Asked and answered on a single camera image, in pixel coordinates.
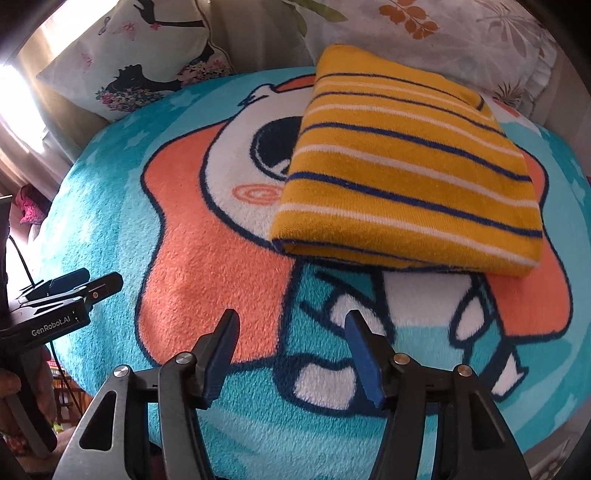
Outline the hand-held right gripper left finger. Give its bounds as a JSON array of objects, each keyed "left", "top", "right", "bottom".
[{"left": 52, "top": 309, "right": 241, "bottom": 480}]

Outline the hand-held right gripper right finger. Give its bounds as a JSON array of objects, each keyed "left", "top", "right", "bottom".
[{"left": 344, "top": 309, "right": 533, "bottom": 480}]

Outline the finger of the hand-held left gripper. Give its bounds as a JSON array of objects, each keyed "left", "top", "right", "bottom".
[
  {"left": 18, "top": 268, "right": 90, "bottom": 302},
  {"left": 28, "top": 271, "right": 124, "bottom": 311}
]

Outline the yellow striped knit sweater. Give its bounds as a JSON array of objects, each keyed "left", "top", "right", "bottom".
[{"left": 269, "top": 43, "right": 544, "bottom": 278}]

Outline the person's left hand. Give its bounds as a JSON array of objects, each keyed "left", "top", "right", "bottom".
[{"left": 0, "top": 369, "right": 22, "bottom": 432}]

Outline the pink cloth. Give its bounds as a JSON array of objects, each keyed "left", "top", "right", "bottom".
[{"left": 14, "top": 184, "right": 51, "bottom": 226}]

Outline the teal cartoon printed blanket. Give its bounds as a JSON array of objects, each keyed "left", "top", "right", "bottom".
[{"left": 39, "top": 65, "right": 591, "bottom": 480}]

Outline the cream cushion with figure print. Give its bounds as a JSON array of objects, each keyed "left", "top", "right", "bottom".
[{"left": 36, "top": 0, "right": 237, "bottom": 123}]

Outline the white leaf print pillow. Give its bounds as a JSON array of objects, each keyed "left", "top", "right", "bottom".
[{"left": 280, "top": 0, "right": 558, "bottom": 121}]

